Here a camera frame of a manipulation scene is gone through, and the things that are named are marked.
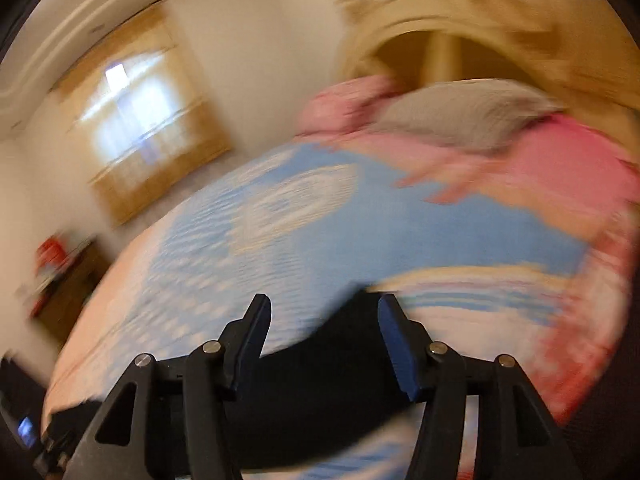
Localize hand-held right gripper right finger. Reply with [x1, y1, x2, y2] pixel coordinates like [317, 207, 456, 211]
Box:
[377, 294, 583, 480]

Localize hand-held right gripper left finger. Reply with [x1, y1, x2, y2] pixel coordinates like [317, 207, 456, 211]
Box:
[62, 293, 273, 480]

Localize black pants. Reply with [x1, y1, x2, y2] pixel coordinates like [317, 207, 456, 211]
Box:
[42, 287, 436, 473]

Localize blue polka dot blanket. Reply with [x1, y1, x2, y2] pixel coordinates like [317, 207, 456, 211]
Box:
[40, 140, 636, 480]

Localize brown wooden desk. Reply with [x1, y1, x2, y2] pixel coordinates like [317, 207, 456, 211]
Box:
[29, 239, 114, 347]

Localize red gift box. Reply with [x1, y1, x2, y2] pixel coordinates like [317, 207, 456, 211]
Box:
[37, 236, 65, 267]

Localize grey pillow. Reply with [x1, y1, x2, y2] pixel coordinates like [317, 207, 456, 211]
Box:
[374, 80, 567, 157]

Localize pink quilt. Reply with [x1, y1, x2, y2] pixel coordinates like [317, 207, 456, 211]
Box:
[345, 114, 640, 243]

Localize yellow patterned curtain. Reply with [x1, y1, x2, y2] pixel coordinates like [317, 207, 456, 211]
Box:
[50, 2, 234, 227]

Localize beige arched headboard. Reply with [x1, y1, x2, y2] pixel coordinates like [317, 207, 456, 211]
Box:
[339, 0, 640, 113]

